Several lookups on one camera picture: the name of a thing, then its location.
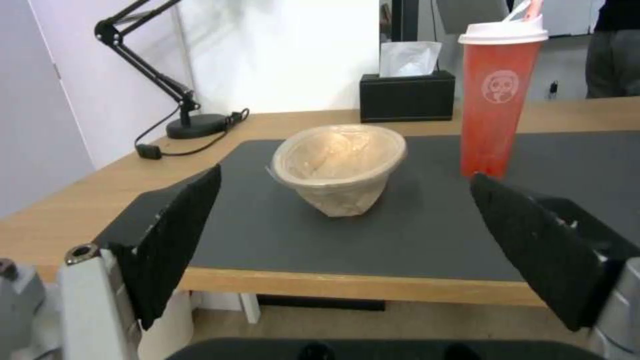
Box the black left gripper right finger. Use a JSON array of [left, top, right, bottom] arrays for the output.
[[468, 172, 640, 360]]

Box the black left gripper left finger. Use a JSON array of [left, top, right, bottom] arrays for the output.
[[0, 163, 223, 360]]

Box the red drink cup white lid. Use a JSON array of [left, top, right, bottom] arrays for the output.
[[458, 14, 550, 179]]

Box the dark grey desk mat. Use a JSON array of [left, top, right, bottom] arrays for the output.
[[92, 129, 640, 284]]

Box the black articulated desk lamp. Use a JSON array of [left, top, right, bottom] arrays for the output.
[[94, 0, 231, 140]]

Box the crumpled beige paper bowl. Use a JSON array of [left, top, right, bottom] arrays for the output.
[[264, 125, 408, 218]]

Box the black tissue box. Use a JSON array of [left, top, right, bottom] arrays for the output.
[[359, 70, 457, 124]]

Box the person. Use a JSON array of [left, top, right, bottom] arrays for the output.
[[583, 0, 640, 100]]

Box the white tissue sheet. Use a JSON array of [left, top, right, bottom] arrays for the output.
[[378, 41, 444, 79]]

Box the white straw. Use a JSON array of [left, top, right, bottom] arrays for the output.
[[501, 0, 535, 23]]

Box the black lamp power cable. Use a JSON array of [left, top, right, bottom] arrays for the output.
[[134, 107, 251, 160]]

